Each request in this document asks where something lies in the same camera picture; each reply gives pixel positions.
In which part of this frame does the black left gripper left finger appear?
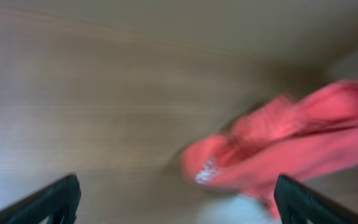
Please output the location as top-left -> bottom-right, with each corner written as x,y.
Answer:
0,174 -> 82,224

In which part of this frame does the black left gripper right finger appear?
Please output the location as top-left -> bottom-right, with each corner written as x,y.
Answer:
274,175 -> 358,224

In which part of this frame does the red printed t-shirt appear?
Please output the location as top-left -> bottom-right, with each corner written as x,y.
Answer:
181,81 -> 358,218

